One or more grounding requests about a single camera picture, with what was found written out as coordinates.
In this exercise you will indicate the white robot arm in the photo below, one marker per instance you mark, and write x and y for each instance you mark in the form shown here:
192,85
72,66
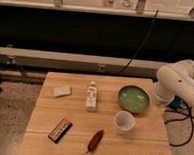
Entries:
175,79

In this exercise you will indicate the blue power box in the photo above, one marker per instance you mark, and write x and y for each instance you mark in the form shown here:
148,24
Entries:
176,103

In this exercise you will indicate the white sponge block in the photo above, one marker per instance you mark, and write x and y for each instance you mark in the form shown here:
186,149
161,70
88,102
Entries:
60,91

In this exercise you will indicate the white plastic bottle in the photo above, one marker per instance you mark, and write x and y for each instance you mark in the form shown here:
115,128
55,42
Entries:
91,99

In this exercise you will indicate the white paper cup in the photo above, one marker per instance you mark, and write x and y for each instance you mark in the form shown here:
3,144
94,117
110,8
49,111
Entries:
124,122

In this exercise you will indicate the green bowl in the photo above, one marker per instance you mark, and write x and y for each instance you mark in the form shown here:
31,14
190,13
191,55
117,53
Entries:
134,99

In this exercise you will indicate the dark chocolate bar box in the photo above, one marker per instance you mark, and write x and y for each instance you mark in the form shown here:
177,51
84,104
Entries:
61,128

